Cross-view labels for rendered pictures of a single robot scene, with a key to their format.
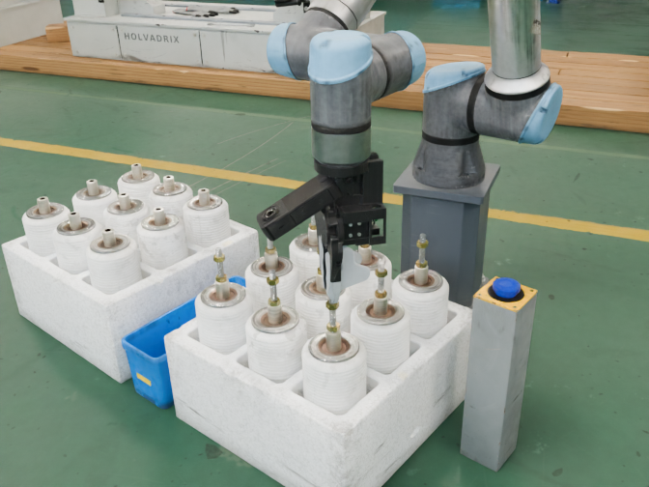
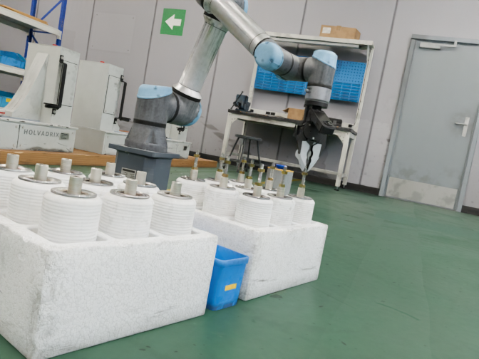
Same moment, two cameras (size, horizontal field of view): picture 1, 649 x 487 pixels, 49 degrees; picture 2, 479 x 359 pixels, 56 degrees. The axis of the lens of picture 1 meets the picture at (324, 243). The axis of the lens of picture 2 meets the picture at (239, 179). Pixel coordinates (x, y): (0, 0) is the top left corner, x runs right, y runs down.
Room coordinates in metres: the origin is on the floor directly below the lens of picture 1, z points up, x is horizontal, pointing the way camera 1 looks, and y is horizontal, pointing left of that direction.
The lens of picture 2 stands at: (1.12, 1.36, 0.39)
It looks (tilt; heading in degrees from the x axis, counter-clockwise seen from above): 5 degrees down; 267
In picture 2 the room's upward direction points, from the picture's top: 10 degrees clockwise
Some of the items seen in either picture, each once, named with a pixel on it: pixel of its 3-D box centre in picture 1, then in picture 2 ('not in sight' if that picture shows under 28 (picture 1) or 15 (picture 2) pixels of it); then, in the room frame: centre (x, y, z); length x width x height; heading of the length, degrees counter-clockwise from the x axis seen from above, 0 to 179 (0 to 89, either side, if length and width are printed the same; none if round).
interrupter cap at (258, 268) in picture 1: (271, 267); (222, 187); (1.09, 0.09, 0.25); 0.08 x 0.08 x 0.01
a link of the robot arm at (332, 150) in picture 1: (340, 141); (316, 95); (0.85, -0.02, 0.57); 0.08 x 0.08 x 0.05
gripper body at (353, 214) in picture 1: (347, 200); (311, 122); (0.85, -0.03, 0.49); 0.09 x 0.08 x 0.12; 102
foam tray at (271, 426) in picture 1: (324, 364); (237, 239); (1.02, 0.00, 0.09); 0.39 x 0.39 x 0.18; 50
